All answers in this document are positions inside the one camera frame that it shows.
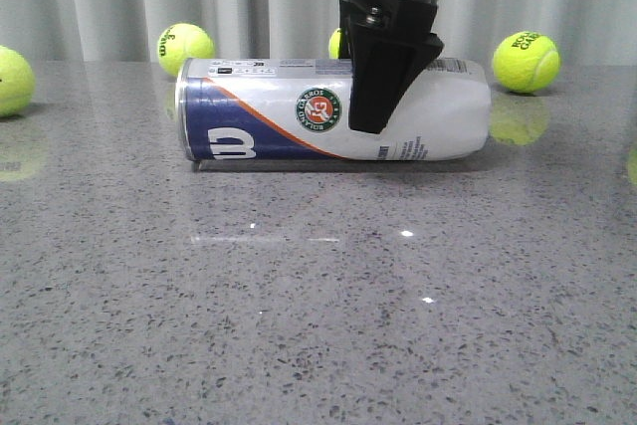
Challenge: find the right tennis ball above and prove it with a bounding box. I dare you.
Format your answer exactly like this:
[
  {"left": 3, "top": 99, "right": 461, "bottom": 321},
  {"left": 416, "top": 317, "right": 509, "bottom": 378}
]
[{"left": 492, "top": 31, "right": 561, "bottom": 94}]

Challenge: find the centre tennis ball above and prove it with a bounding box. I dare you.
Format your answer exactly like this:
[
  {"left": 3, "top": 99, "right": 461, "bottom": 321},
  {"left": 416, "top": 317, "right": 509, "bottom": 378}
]
[{"left": 328, "top": 28, "right": 341, "bottom": 59}]

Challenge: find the far left tennis ball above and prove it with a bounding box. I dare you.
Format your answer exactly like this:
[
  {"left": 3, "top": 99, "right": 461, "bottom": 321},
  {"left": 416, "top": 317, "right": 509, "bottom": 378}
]
[{"left": 0, "top": 46, "right": 35, "bottom": 117}]

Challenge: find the white blue tennis ball can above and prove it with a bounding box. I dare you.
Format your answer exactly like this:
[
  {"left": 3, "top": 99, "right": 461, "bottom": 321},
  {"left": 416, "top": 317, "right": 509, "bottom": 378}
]
[{"left": 175, "top": 58, "right": 492, "bottom": 161}]

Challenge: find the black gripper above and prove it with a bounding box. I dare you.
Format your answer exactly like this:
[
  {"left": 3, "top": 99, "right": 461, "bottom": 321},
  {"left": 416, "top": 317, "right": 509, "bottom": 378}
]
[{"left": 337, "top": 0, "right": 443, "bottom": 134}]

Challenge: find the tennis ball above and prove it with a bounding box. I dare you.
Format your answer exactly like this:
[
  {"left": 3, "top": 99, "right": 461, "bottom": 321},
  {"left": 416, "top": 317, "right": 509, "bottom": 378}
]
[
  {"left": 0, "top": 46, "right": 35, "bottom": 117},
  {"left": 156, "top": 23, "right": 216, "bottom": 77},
  {"left": 328, "top": 28, "right": 341, "bottom": 59},
  {"left": 492, "top": 31, "right": 561, "bottom": 94}
]

